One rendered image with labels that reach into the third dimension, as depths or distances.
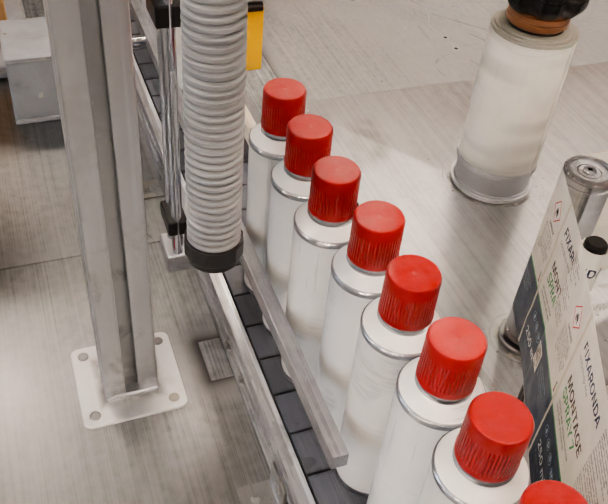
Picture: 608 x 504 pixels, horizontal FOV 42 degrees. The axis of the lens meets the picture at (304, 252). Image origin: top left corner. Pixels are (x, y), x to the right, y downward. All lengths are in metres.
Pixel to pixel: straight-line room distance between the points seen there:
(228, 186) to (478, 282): 0.40
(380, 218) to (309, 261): 0.08
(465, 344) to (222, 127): 0.17
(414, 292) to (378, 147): 0.48
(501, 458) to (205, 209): 0.20
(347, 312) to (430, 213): 0.33
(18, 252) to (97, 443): 0.25
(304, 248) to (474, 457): 0.21
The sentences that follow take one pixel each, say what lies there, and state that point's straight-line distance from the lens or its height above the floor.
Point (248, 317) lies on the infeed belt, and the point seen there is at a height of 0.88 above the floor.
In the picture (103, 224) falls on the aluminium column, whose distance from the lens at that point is 0.57.
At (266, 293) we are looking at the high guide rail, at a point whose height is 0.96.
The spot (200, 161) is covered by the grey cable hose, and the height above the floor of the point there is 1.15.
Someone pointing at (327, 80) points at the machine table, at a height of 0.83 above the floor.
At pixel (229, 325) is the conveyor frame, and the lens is 0.70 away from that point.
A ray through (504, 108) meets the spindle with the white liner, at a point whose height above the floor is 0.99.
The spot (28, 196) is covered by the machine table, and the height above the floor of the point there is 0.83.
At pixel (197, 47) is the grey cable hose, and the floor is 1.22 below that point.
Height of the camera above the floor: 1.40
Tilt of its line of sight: 42 degrees down
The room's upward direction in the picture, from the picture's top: 6 degrees clockwise
